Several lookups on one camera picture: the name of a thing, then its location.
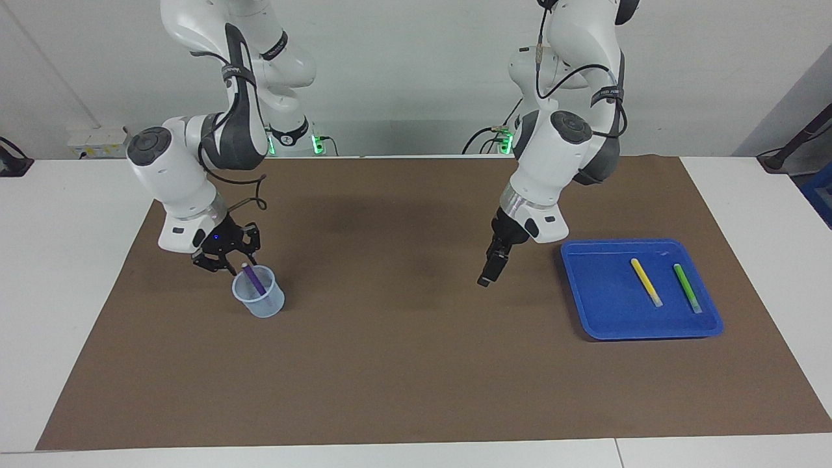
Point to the white power strip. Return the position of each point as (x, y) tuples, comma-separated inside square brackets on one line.
[(91, 140)]

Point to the translucent plastic cup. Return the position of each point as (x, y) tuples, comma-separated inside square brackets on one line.
[(266, 309)]

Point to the black clamp device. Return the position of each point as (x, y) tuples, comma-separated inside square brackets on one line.
[(13, 162)]

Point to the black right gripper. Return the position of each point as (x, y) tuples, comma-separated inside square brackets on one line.
[(224, 240)]

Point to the black stand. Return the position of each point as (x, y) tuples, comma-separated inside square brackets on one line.
[(790, 146)]

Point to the blue crate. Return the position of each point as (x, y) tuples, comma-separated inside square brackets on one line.
[(820, 195)]

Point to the purple pen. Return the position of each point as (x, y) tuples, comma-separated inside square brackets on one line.
[(255, 281)]

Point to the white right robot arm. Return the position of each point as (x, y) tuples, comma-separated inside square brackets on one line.
[(169, 175)]

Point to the blue plastic tray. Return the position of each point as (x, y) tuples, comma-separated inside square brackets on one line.
[(604, 292)]

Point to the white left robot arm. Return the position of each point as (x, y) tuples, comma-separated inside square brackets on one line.
[(552, 156)]

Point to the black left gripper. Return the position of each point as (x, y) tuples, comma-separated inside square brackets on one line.
[(507, 234)]

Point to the brown table mat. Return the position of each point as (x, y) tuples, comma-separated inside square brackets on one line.
[(416, 364)]

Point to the green pen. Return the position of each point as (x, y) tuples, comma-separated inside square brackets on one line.
[(688, 288)]

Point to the yellow pen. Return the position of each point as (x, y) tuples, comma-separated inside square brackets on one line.
[(647, 283)]

